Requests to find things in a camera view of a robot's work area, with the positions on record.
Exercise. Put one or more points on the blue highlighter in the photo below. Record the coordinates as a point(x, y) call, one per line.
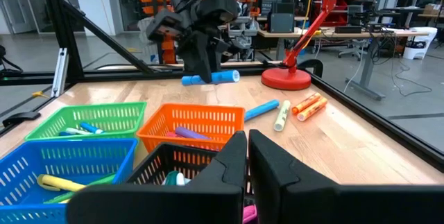
point(225, 77)
point(262, 109)

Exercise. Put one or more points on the black table clamp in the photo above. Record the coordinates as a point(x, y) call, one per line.
point(21, 117)

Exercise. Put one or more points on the black arched clamp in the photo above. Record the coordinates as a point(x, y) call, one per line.
point(312, 62)

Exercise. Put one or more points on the yellow slim highlighter pen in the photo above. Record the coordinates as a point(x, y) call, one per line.
point(59, 183)

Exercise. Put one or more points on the pink-capped white marker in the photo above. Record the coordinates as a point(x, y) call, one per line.
point(249, 214)

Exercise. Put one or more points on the yellow tape piece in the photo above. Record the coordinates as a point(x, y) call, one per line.
point(40, 94)

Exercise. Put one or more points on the pink highlighter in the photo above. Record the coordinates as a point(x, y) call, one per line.
point(171, 135)

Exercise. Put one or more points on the blue plastic basket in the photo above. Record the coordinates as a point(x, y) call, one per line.
point(69, 143)

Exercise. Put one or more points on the black plastic basket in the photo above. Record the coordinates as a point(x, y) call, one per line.
point(166, 145)

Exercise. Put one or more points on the cardboard box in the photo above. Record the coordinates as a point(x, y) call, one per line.
point(431, 9)

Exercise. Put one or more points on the orange plastic basket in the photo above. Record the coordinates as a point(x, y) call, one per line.
point(194, 113)

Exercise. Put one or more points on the cream marker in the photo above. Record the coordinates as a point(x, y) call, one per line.
point(282, 116)

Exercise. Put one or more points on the grey office chair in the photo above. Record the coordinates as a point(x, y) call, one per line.
point(354, 49)

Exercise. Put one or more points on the green plastic basket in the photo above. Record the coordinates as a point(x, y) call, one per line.
point(83, 137)

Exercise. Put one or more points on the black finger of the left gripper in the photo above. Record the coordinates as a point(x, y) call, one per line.
point(203, 54)

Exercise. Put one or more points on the white waste bin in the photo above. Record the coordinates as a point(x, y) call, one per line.
point(419, 42)

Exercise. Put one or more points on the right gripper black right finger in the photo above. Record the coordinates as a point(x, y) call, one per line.
point(312, 203)

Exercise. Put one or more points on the orange parts bins shelf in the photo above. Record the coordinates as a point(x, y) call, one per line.
point(152, 3)

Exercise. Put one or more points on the dark grey box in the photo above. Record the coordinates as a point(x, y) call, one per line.
point(281, 23)

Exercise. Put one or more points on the purple highlighter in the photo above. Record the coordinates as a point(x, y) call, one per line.
point(192, 134)

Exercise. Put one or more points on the teal-capped white marker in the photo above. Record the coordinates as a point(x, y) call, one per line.
point(173, 178)

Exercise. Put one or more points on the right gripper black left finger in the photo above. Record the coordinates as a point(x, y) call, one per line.
point(194, 203)

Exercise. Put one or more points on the black aluminium table frame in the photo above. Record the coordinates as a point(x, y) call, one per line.
point(59, 26)

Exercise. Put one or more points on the orange highlighter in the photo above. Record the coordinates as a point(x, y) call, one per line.
point(312, 109)
point(307, 102)

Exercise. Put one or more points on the red desk lamp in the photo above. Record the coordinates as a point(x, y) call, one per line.
point(286, 78)

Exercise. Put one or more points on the silver frame bracket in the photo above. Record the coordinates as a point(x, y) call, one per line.
point(59, 71)

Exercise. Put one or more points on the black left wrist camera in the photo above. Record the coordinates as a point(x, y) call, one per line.
point(163, 26)

